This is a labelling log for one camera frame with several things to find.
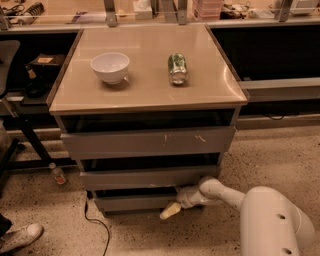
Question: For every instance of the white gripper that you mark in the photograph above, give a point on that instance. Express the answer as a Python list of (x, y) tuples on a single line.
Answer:
[(185, 198)]

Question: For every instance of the grey bottom drawer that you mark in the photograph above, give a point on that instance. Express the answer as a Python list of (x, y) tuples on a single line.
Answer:
[(138, 199)]

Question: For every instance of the grey drawer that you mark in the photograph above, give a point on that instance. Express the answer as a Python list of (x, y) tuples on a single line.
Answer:
[(147, 178), (138, 199), (141, 143)]

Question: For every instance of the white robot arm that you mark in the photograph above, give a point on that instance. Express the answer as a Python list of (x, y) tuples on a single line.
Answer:
[(270, 224)]

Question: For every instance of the grey middle drawer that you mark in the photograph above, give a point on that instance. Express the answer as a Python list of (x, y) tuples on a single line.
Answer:
[(147, 178)]

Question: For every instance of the grey drawer cabinet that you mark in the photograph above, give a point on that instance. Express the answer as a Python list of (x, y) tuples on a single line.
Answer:
[(145, 99)]

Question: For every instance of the grey top drawer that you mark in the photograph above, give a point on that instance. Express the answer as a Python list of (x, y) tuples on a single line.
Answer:
[(141, 143)]

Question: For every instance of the small plastic bottle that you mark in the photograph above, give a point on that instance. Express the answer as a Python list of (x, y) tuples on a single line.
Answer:
[(58, 174)]

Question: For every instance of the green soda can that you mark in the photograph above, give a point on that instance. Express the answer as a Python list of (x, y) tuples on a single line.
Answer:
[(177, 69)]

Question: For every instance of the white bowl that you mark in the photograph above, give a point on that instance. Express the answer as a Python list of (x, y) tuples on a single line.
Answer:
[(111, 67)]

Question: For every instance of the white sneaker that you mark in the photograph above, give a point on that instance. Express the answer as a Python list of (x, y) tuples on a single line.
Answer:
[(21, 237)]

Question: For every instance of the black box on shelf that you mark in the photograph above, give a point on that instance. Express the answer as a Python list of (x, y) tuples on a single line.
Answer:
[(46, 65)]

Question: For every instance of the white tissue box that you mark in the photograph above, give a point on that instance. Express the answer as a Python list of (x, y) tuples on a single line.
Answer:
[(142, 9)]

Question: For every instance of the pink plastic basket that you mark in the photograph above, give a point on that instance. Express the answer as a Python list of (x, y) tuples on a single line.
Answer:
[(207, 9)]

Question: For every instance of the black office chair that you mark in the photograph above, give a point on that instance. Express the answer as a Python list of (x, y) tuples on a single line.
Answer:
[(8, 50)]

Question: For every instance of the black coiled tool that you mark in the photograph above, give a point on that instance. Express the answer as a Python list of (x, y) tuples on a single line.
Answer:
[(31, 14)]

